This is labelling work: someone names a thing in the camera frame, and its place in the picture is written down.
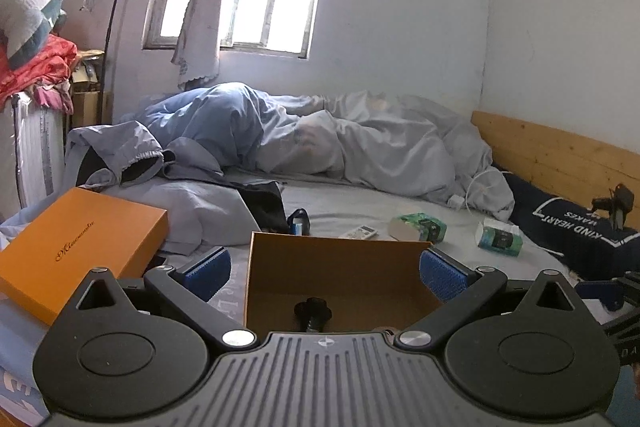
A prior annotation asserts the wooden headboard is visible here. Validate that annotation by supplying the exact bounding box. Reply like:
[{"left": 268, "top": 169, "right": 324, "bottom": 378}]
[{"left": 471, "top": 109, "right": 640, "bottom": 233}]

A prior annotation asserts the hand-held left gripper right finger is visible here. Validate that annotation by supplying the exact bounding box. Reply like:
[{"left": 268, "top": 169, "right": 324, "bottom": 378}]
[{"left": 394, "top": 248, "right": 588, "bottom": 353}]

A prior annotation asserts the white charging cable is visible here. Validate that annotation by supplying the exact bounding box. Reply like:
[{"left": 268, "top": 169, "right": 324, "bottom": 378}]
[{"left": 462, "top": 169, "right": 507, "bottom": 210}]

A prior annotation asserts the white remote control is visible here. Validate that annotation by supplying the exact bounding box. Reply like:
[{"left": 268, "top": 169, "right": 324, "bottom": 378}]
[{"left": 345, "top": 224, "right": 380, "bottom": 241}]

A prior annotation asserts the orange box lid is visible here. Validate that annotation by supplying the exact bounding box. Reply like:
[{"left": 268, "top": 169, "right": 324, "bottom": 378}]
[{"left": 0, "top": 187, "right": 170, "bottom": 327}]

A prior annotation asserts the teal blue cloth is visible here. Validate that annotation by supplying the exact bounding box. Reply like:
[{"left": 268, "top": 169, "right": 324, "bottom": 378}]
[{"left": 618, "top": 364, "right": 640, "bottom": 414}]

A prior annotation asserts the black clothes rack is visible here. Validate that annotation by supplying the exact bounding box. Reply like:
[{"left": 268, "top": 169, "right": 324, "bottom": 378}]
[{"left": 47, "top": 0, "right": 138, "bottom": 128}]

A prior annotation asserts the black cloth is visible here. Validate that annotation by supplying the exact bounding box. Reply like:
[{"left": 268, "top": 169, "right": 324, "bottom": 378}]
[{"left": 235, "top": 180, "right": 290, "bottom": 234}]

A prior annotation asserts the navy printed pillow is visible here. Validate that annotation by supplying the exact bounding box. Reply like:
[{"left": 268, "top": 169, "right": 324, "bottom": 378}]
[{"left": 492, "top": 164, "right": 640, "bottom": 281}]

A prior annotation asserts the black clamp mount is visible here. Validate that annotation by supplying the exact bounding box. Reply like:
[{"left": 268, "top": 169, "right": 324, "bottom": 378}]
[{"left": 591, "top": 184, "right": 636, "bottom": 229}]

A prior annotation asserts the white radiator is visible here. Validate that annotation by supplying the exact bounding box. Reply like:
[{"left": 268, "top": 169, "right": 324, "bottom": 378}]
[{"left": 11, "top": 92, "right": 69, "bottom": 208}]

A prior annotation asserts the brown cardboard box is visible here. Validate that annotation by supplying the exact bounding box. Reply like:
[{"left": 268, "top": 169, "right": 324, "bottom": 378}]
[{"left": 70, "top": 49, "right": 114, "bottom": 128}]

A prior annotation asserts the large green tissue pack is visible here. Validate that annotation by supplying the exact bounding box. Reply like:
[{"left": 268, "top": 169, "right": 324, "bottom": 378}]
[{"left": 388, "top": 212, "right": 448, "bottom": 243}]

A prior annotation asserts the pink cloth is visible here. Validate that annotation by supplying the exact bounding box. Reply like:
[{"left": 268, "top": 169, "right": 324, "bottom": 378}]
[{"left": 31, "top": 81, "right": 74, "bottom": 114}]

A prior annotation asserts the black and blue small device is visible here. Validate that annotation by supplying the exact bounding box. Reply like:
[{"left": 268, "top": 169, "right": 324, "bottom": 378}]
[{"left": 286, "top": 208, "right": 312, "bottom": 237}]

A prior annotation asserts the grey jacket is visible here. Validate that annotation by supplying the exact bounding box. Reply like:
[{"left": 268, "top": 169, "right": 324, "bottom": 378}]
[{"left": 65, "top": 121, "right": 252, "bottom": 256}]

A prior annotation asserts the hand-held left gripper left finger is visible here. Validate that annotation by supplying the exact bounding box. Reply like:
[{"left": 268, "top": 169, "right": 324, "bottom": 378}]
[{"left": 64, "top": 247, "right": 258, "bottom": 353}]

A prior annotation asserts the small opened green tissue pack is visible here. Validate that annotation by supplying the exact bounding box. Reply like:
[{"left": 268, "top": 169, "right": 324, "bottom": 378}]
[{"left": 475, "top": 218, "right": 525, "bottom": 254}]

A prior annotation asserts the orange cardboard box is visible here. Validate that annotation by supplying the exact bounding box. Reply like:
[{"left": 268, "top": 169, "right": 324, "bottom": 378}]
[{"left": 244, "top": 232, "right": 437, "bottom": 335}]

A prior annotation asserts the black cylindrical handle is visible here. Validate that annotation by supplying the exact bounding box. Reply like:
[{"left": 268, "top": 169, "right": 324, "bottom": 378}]
[{"left": 294, "top": 298, "right": 334, "bottom": 334}]

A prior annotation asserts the grey blue duvet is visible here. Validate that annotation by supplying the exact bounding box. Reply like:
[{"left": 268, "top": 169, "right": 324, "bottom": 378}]
[{"left": 132, "top": 82, "right": 516, "bottom": 223}]

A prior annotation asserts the white and teal pillow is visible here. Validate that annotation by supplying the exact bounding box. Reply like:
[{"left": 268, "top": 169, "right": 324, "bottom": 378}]
[{"left": 0, "top": 0, "right": 68, "bottom": 70}]

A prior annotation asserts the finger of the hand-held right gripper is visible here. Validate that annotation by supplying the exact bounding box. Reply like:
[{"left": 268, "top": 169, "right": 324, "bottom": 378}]
[
  {"left": 602, "top": 311, "right": 640, "bottom": 341},
  {"left": 575, "top": 273, "right": 640, "bottom": 311}
]

